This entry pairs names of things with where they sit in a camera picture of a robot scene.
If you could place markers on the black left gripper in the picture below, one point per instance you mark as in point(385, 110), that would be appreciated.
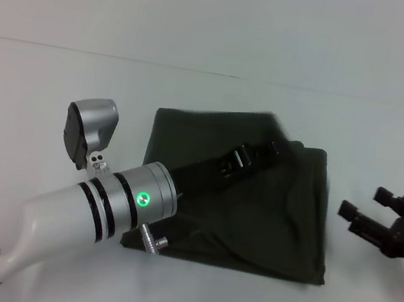
point(214, 172)

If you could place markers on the dark green t-shirt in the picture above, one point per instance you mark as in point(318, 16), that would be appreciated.
point(270, 228)

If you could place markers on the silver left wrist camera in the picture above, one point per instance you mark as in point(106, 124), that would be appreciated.
point(89, 128)

